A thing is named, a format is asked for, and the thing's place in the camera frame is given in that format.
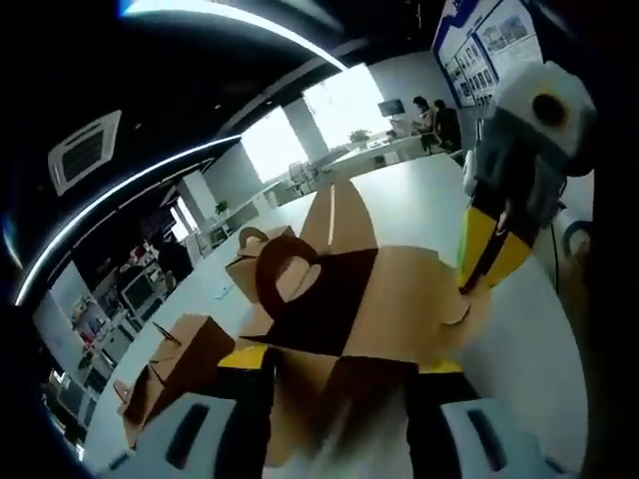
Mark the potted plant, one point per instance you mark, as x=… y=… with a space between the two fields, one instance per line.
x=359 y=136
x=221 y=207

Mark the curved ceiling light strip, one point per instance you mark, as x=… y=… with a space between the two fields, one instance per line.
x=199 y=149

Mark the blue wall poster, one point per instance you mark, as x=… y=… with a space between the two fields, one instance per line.
x=479 y=55

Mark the display shelf with colourful items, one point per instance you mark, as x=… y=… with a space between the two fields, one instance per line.
x=90 y=324

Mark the white mesh office chair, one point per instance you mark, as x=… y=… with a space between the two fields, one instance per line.
x=137 y=292

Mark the brown paper box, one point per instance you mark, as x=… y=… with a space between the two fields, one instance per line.
x=145 y=414
x=399 y=299
x=242 y=272
x=199 y=349

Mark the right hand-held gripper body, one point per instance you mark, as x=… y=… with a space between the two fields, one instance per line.
x=564 y=135

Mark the long ceiling light strip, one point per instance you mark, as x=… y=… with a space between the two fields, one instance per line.
x=199 y=11

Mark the tape roll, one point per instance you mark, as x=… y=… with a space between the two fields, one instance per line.
x=579 y=242

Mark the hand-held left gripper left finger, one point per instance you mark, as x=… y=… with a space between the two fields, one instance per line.
x=199 y=439

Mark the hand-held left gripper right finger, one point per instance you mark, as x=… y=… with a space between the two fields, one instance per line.
x=474 y=439

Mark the ceiling air conditioner cassette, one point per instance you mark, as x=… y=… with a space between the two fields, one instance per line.
x=85 y=152

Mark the dark desk monitor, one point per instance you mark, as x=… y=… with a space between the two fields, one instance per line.
x=390 y=107

